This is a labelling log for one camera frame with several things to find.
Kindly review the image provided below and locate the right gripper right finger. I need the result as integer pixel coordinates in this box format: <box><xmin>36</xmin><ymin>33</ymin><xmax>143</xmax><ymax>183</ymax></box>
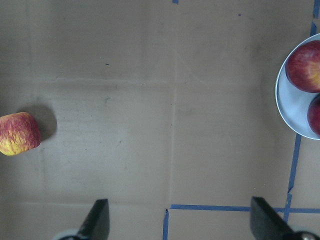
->
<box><xmin>249</xmin><ymin>196</ymin><xmax>320</xmax><ymax>240</ymax></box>

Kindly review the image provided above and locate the red apple plate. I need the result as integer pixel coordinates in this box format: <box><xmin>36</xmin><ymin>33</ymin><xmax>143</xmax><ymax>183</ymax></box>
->
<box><xmin>285</xmin><ymin>40</ymin><xmax>320</xmax><ymax>93</ymax></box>
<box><xmin>307</xmin><ymin>94</ymin><xmax>320</xmax><ymax>136</ymax></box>

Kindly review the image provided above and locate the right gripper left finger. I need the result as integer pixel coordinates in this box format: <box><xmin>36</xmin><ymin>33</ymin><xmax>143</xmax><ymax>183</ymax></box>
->
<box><xmin>53</xmin><ymin>198</ymin><xmax>111</xmax><ymax>240</ymax></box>

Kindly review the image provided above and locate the red yellow apple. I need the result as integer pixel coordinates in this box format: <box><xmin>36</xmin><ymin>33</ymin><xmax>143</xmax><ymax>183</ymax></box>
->
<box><xmin>0</xmin><ymin>112</ymin><xmax>41</xmax><ymax>156</ymax></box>

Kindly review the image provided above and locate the red apple plate left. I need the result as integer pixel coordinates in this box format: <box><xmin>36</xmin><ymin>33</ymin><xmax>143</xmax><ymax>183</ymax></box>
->
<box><xmin>285</xmin><ymin>40</ymin><xmax>320</xmax><ymax>93</ymax></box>

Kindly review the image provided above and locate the light blue plate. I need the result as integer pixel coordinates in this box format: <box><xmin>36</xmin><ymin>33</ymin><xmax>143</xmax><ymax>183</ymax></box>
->
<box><xmin>274</xmin><ymin>32</ymin><xmax>320</xmax><ymax>140</ymax></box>

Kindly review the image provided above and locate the red apple plate front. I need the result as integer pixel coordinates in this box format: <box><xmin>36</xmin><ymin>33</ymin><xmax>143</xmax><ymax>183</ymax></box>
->
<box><xmin>307</xmin><ymin>94</ymin><xmax>320</xmax><ymax>136</ymax></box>

